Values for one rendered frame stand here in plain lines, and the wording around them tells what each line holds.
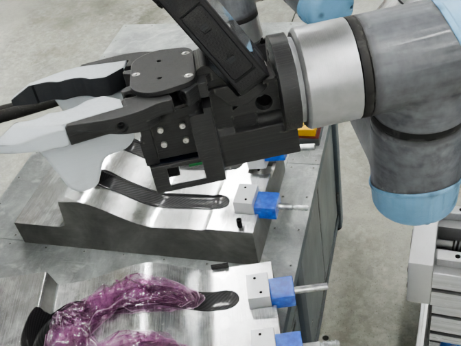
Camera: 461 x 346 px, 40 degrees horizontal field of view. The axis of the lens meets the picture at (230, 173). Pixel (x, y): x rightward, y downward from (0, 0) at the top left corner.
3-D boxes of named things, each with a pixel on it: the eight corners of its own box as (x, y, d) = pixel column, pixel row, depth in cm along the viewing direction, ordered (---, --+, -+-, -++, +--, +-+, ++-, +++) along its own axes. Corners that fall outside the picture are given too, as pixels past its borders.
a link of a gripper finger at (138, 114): (75, 156, 40) (201, 111, 42) (67, 135, 40) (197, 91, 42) (63, 125, 44) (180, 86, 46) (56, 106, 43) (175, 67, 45)
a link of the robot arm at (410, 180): (427, 143, 62) (433, 47, 55) (475, 224, 54) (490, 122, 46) (348, 160, 62) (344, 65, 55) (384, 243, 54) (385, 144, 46)
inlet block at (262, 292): (326, 283, 107) (324, 263, 104) (331, 308, 103) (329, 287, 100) (250, 294, 108) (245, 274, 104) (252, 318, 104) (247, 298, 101)
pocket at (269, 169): (277, 170, 127) (275, 156, 124) (272, 188, 123) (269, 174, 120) (255, 169, 128) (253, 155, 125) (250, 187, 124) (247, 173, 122)
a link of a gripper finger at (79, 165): (22, 224, 43) (150, 177, 45) (-10, 151, 40) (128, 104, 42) (18, 201, 45) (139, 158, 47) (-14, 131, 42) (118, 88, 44)
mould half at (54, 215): (285, 170, 134) (278, 120, 125) (258, 266, 116) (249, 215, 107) (77, 159, 148) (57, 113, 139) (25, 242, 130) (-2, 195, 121)
